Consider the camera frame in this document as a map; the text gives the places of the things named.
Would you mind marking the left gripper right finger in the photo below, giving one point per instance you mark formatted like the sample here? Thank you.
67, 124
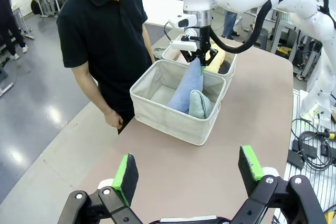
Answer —
252, 166

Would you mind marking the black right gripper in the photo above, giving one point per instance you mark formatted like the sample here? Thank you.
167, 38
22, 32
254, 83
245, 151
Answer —
203, 37

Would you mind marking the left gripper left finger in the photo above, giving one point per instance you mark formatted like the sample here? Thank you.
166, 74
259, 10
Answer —
120, 179

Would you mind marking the blue towel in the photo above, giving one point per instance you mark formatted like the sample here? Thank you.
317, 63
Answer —
183, 90

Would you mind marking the mint green towel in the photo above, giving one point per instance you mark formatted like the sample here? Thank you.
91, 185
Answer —
199, 104

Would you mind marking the person's right forearm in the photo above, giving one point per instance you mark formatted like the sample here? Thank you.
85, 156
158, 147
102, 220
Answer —
90, 87

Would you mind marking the person's right hand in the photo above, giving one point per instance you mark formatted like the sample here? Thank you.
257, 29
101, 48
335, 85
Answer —
114, 119

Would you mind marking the yellow rolled towel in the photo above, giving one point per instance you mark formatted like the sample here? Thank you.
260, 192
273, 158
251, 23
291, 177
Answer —
216, 60

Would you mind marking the dark grey rolled towel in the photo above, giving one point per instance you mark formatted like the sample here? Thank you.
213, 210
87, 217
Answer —
225, 68

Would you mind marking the beige fabric storage box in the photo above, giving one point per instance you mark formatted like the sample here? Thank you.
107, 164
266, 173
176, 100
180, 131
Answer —
231, 77
170, 121

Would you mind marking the bystander in blue jeans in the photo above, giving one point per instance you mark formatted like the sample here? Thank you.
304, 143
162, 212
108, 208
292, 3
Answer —
229, 24

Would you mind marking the black power adapter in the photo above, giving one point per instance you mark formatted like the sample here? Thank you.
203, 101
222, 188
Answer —
295, 159
305, 149

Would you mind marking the white table with grey legs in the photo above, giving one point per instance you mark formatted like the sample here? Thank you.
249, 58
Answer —
160, 9

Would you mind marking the person in black polo shirt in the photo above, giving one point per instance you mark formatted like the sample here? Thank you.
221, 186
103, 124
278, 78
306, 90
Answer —
105, 30

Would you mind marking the bystander in black with sneakers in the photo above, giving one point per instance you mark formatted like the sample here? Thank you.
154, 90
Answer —
11, 19

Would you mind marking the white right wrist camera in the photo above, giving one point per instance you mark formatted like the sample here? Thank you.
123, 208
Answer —
182, 20

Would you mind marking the aluminium frame workbench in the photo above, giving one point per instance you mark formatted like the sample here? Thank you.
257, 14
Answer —
296, 40

